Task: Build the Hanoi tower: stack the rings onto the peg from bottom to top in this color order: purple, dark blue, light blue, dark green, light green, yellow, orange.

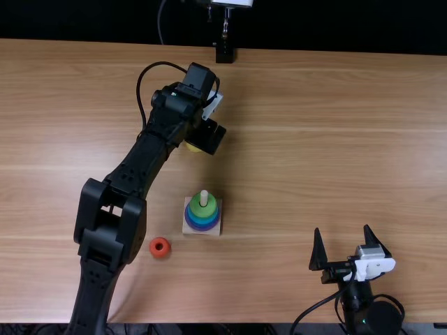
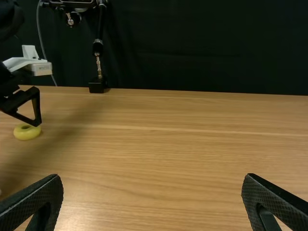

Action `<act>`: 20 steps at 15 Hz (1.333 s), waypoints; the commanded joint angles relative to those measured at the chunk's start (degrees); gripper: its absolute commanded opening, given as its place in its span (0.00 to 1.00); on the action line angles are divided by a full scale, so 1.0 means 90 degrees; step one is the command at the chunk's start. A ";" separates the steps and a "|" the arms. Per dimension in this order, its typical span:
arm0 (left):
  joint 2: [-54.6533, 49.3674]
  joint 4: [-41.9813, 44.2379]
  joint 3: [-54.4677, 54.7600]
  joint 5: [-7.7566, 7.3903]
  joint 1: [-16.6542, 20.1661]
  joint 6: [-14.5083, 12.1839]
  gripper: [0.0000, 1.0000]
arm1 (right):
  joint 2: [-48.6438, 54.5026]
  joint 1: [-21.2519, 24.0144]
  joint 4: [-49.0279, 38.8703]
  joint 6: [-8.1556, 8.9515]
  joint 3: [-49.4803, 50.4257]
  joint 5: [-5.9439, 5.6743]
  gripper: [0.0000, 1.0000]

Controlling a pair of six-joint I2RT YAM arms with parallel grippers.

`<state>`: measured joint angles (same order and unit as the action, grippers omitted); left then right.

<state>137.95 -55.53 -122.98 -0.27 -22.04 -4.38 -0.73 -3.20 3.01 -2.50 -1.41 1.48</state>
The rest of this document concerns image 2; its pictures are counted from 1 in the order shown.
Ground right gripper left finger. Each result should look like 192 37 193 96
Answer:
0 173 64 231

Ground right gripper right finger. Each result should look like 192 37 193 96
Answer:
241 173 308 231

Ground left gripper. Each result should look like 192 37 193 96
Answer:
0 63 42 128

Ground yellow ring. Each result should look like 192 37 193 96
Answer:
13 124 42 141

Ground black clamp stand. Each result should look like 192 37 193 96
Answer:
49 0 111 94

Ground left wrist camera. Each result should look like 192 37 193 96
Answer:
1 45 53 77

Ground thin hanging cable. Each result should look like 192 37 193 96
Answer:
36 0 58 87

